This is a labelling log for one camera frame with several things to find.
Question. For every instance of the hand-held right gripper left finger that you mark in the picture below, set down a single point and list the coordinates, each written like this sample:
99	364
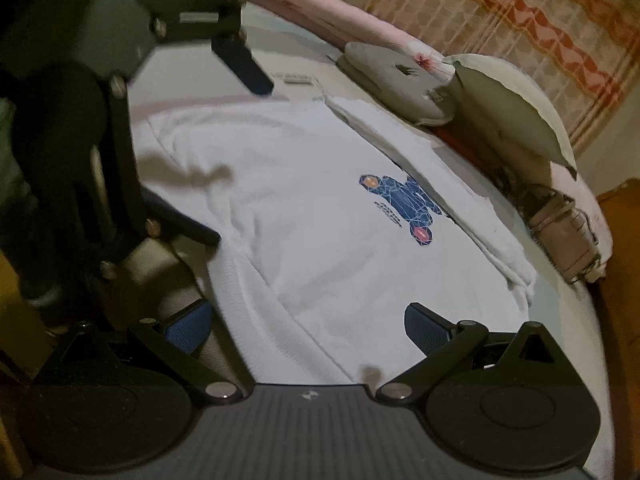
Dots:
192	327

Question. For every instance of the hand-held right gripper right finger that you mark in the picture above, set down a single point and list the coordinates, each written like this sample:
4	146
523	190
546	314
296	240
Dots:
425	330

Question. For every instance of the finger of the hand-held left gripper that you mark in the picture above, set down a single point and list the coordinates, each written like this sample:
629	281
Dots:
185	225
247	67

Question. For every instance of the white printed long-sleeve shirt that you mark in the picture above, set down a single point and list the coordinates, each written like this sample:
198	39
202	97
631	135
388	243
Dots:
300	210

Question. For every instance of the pink floral rolled quilt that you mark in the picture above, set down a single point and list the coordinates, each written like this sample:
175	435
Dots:
325	15

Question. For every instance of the bed with patchwork sheet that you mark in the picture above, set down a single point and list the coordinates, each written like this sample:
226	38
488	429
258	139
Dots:
560	335

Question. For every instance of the grey dimpled cushion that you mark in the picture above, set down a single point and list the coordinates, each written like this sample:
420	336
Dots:
390	75

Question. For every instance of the pink handbag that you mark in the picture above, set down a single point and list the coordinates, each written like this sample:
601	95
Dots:
565	240

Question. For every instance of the orange cloth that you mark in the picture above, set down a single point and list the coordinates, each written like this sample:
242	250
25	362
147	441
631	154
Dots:
450	140

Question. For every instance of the wooden headboard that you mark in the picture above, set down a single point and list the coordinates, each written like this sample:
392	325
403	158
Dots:
622	285

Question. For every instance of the cream pillow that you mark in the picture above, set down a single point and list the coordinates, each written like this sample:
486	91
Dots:
500	105

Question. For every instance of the patterned beige orange curtain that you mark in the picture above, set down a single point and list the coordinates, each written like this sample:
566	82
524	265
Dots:
500	10

